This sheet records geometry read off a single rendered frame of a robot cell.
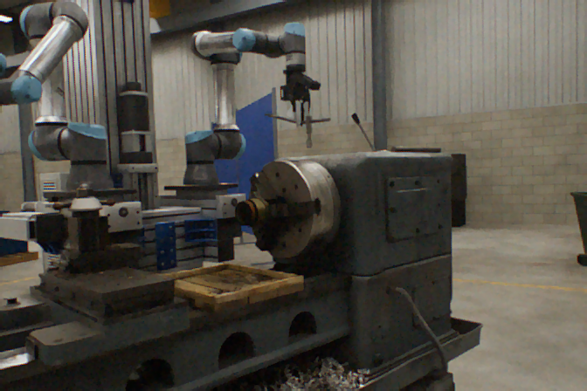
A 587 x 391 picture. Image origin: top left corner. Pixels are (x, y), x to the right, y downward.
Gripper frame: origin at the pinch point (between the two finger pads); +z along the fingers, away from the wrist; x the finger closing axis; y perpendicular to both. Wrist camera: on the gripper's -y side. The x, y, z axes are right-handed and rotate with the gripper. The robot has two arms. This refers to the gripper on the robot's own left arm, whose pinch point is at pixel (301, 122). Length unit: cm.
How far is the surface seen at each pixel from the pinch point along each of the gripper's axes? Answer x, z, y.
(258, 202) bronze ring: 34.0, 26.8, -14.2
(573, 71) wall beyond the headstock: -972, -167, 182
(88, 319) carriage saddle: 90, 47, -26
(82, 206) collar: 82, 25, -5
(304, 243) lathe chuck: 24, 40, -23
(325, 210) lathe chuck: 19.1, 29.9, -27.3
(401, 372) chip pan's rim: 2, 81, -42
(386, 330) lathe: -3, 71, -33
